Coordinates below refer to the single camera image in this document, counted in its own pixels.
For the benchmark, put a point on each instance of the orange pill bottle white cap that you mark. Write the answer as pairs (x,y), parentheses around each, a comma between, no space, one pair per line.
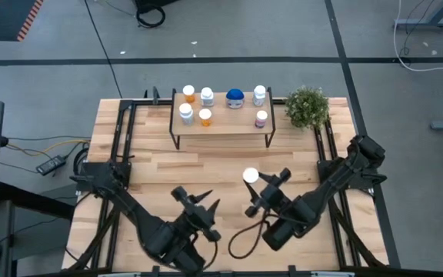
(205,114)
(188,92)

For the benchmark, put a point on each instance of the black power adapter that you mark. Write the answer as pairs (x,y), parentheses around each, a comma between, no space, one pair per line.
(50,165)

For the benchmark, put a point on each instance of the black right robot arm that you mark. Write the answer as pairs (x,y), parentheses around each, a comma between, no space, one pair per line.
(321,192)

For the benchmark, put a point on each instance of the clear grey bottle white cap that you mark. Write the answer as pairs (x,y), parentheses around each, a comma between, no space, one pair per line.
(185,111)

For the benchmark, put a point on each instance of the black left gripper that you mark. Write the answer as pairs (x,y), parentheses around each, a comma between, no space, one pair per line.
(196,213)

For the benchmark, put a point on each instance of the small green potted plant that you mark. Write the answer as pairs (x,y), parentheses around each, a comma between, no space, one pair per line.
(307,107)

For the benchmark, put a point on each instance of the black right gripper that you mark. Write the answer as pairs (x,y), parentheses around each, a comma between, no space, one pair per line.
(271,194)

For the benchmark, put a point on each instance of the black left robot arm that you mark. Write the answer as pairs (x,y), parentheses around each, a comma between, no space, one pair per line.
(144,227)

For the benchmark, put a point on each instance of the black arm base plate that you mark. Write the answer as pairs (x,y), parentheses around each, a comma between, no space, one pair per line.
(325,169)
(123,169)

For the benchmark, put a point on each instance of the black mat orange striped edge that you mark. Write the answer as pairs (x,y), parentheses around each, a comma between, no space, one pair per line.
(6,19)

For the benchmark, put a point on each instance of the white jar blue lid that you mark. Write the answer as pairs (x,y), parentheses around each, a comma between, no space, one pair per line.
(235,95)

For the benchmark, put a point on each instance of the wooden shelf black metal legs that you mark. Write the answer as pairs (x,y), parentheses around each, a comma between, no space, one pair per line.
(225,123)

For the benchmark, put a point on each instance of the pink bottle white cap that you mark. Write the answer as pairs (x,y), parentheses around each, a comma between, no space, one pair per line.
(261,115)

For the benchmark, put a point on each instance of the black table clamp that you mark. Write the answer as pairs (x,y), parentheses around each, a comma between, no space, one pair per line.
(155,94)
(155,271)
(292,271)

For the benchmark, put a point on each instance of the grey metal desk leg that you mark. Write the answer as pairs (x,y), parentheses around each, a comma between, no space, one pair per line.
(429,22)

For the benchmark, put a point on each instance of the white capped medicine bottle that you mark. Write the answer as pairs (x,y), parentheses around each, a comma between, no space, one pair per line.
(250,175)

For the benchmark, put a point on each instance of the black aluminium table frame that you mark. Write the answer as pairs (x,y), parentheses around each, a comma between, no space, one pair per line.
(144,102)

